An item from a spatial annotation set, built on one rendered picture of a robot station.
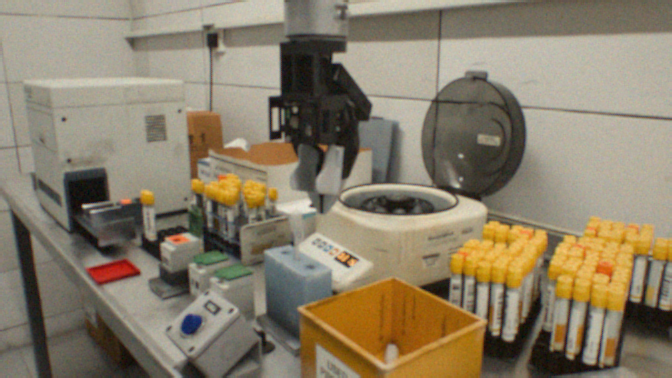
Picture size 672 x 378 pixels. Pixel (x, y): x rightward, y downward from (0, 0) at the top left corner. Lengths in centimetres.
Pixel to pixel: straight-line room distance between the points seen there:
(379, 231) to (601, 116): 42
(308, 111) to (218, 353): 28
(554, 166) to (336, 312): 55
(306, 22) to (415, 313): 34
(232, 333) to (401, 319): 19
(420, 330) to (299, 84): 31
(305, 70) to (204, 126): 106
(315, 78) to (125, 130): 65
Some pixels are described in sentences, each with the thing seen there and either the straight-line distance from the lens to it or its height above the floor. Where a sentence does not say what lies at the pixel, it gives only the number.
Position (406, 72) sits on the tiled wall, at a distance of 116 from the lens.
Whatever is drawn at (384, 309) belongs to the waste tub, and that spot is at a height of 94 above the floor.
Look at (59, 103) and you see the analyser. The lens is 112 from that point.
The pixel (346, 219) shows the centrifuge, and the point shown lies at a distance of 79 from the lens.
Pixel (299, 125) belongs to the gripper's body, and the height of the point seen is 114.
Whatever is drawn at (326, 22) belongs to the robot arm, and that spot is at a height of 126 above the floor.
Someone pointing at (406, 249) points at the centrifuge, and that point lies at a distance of 74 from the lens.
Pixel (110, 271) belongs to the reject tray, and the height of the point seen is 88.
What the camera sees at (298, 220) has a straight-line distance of 63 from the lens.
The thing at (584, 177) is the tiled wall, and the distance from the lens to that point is 96.
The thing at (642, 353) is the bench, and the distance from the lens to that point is 75.
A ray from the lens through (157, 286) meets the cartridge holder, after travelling 82.
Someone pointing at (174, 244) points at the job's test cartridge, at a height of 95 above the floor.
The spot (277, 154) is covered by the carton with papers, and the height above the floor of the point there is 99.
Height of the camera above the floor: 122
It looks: 14 degrees down
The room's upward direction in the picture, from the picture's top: straight up
